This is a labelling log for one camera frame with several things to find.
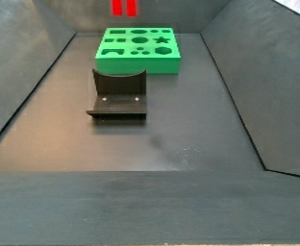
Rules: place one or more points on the black curved holder stand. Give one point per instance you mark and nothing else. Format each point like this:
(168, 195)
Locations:
(120, 94)

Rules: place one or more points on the green shape-sorting board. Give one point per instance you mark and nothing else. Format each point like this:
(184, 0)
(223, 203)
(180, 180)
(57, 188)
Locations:
(129, 50)

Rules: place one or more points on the red double-square peg block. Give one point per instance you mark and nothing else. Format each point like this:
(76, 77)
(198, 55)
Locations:
(124, 7)

